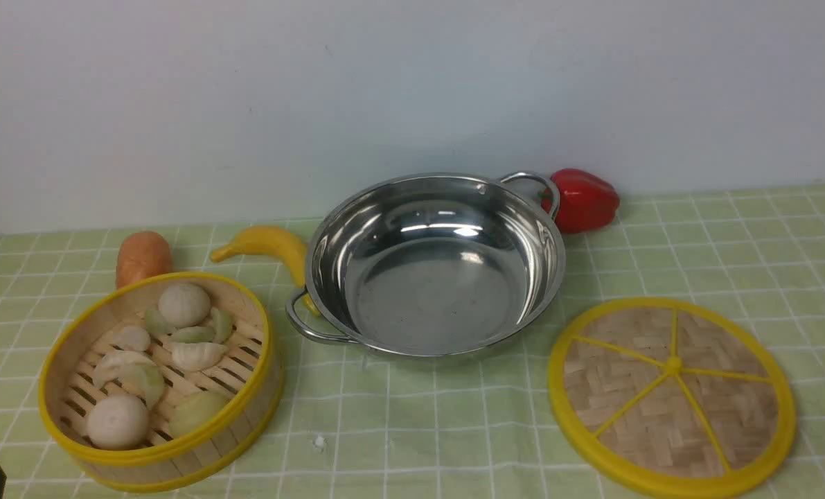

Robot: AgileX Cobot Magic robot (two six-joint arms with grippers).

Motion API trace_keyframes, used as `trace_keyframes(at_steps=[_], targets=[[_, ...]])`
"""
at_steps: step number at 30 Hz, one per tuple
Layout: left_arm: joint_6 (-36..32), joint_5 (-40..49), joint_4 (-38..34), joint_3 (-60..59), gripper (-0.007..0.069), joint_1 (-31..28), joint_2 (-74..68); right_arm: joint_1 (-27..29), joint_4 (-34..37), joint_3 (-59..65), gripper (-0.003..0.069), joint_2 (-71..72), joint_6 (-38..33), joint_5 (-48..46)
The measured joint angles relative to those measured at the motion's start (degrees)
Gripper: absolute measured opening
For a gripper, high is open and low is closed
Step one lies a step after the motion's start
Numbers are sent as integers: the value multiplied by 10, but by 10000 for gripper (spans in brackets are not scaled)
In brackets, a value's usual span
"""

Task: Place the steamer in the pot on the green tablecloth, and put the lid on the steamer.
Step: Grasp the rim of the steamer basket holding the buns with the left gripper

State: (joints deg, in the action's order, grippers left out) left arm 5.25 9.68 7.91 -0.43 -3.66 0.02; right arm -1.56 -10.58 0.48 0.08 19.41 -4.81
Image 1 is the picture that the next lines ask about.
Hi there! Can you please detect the bamboo steamer basket yellow rim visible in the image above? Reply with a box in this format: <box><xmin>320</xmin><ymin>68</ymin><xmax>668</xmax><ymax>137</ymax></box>
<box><xmin>38</xmin><ymin>272</ymin><xmax>285</xmax><ymax>493</ymax></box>

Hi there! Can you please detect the woven bamboo steamer lid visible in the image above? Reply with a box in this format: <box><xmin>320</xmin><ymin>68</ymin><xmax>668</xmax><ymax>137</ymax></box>
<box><xmin>547</xmin><ymin>297</ymin><xmax>797</xmax><ymax>498</ymax></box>

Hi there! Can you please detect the stainless steel pot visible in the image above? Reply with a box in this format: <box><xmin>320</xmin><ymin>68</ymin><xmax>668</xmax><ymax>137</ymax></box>
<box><xmin>285</xmin><ymin>171</ymin><xmax>565</xmax><ymax>359</ymax></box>

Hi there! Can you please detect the yellow banana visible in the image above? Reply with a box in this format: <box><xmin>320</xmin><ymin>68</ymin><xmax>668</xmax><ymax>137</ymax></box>
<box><xmin>209</xmin><ymin>225</ymin><xmax>307</xmax><ymax>288</ymax></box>

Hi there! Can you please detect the red bell pepper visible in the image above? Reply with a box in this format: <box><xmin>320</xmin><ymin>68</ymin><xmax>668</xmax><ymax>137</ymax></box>
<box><xmin>549</xmin><ymin>168</ymin><xmax>621</xmax><ymax>234</ymax></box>

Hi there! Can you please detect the white round bun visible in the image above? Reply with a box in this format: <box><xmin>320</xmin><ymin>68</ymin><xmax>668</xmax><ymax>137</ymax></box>
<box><xmin>158</xmin><ymin>282</ymin><xmax>211</xmax><ymax>329</ymax></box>

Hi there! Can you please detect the white pleated dumpling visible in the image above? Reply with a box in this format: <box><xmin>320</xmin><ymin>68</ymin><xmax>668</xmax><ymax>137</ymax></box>
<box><xmin>170</xmin><ymin>343</ymin><xmax>229</xmax><ymax>372</ymax></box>

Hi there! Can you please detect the orange potato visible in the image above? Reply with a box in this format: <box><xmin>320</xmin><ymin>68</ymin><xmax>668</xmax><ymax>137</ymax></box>
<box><xmin>115</xmin><ymin>231</ymin><xmax>172</xmax><ymax>288</ymax></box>

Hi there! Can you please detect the pale green bun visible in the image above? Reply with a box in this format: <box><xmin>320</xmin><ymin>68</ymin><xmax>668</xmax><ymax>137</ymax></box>
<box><xmin>168</xmin><ymin>391</ymin><xmax>231</xmax><ymax>439</ymax></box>

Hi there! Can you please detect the green dumpling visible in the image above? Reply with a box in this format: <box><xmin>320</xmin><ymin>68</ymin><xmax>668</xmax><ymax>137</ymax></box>
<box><xmin>118</xmin><ymin>364</ymin><xmax>166</xmax><ymax>410</ymax></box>

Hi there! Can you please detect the green checkered tablecloth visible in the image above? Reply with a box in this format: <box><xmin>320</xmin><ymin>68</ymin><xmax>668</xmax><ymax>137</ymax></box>
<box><xmin>0</xmin><ymin>184</ymin><xmax>825</xmax><ymax>498</ymax></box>

